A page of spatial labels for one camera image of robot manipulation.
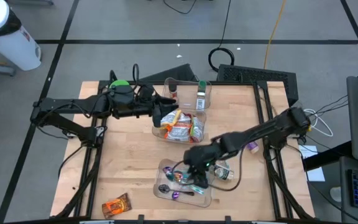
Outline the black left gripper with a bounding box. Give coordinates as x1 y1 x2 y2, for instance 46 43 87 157
134 83 180 128

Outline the orange label spice jar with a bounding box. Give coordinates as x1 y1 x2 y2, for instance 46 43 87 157
168 78 179 100

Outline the orange chicken ramen pack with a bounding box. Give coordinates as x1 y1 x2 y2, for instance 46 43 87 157
163 123 194 142

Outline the iridescent spoon gold handle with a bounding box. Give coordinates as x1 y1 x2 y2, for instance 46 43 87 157
172 191 195 200

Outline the white label spice jar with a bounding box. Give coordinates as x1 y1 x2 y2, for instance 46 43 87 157
196 80 207 111

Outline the silver metal spoon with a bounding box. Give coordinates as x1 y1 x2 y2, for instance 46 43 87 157
158 184 196 197

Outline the purple label spice jar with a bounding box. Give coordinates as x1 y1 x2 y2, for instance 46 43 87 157
246 141 260 154

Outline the clear plastic bin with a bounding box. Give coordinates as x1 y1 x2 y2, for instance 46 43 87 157
162 77 213 112
151 107 208 145
153 158 214 208

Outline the black flat wedge panel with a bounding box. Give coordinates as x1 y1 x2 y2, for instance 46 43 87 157
137 63 198 83

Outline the green plastic bowl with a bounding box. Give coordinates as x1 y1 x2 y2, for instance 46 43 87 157
109 79 131 90

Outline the grey metal mounting plate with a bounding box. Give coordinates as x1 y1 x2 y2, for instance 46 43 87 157
94 125 107 138

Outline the orange brown candy wrapper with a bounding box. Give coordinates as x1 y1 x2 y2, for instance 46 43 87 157
101 192 133 219

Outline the white paper sheet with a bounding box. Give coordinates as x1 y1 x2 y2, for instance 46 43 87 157
297 144 326 183

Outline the black support beam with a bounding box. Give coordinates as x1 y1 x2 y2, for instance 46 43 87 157
303 140 353 172

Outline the grey computer mouse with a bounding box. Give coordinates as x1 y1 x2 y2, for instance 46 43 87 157
329 185 343 203

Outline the white trash can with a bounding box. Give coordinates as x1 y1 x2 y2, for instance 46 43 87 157
0 0 42 72

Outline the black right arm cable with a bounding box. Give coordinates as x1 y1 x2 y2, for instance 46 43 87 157
208 148 246 192

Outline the coiled black floor cable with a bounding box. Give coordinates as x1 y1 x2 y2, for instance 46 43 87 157
208 0 236 73

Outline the yellow floor cable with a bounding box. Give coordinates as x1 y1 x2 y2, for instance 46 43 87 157
262 0 288 70

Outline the white cable loop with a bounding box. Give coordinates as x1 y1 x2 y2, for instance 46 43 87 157
303 108 334 138

